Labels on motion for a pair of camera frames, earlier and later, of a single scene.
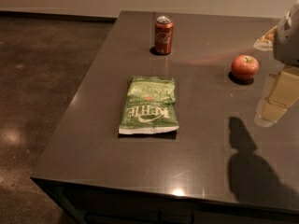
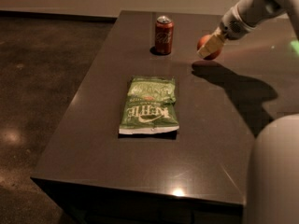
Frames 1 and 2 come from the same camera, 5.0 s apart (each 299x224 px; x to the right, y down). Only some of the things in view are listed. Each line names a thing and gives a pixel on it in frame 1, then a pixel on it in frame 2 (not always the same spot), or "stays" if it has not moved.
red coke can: (163, 35) stays
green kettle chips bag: (149, 106) stays
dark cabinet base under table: (93, 204) stays
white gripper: (287, 39) -> (233, 27)
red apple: (244, 67) -> (202, 41)
